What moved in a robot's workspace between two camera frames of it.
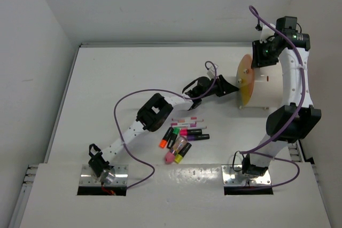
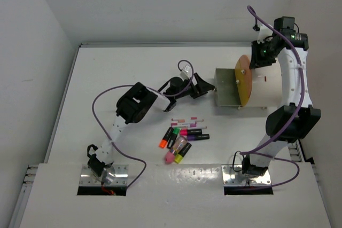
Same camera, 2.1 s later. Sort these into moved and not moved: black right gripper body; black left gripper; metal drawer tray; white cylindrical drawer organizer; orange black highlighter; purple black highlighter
Moved: metal drawer tray; black left gripper
Not moved: orange black highlighter; black right gripper body; white cylindrical drawer organizer; purple black highlighter
